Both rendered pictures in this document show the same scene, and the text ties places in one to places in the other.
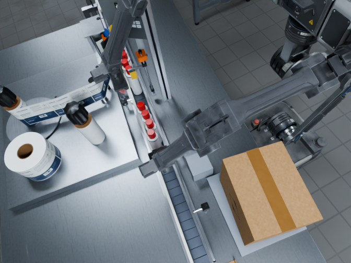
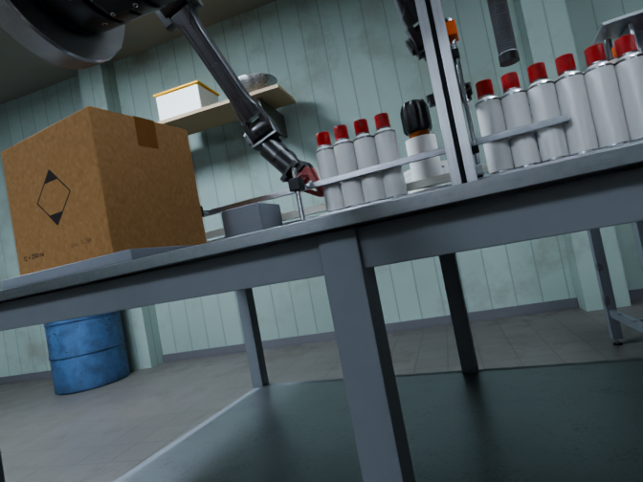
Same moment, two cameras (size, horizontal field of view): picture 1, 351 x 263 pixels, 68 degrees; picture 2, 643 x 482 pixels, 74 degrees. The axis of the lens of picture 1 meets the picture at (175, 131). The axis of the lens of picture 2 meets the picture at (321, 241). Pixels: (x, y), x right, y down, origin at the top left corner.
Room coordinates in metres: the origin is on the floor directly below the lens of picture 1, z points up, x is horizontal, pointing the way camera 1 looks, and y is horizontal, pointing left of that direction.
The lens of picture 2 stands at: (1.04, -0.84, 0.77)
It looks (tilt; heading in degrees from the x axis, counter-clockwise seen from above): 2 degrees up; 121
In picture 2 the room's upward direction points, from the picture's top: 11 degrees counter-clockwise
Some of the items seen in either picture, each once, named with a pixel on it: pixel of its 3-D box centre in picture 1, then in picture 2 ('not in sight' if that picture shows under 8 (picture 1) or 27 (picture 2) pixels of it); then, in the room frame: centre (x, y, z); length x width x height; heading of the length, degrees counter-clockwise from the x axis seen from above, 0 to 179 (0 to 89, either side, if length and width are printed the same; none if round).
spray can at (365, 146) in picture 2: (149, 123); (367, 162); (0.64, 0.11, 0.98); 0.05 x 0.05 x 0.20
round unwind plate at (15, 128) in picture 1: (33, 120); not in sight; (0.90, 0.76, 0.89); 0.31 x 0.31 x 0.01
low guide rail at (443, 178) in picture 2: (152, 153); (335, 205); (0.52, 0.13, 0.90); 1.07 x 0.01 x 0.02; 8
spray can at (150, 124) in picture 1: (153, 132); (347, 166); (0.59, 0.10, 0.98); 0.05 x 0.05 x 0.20
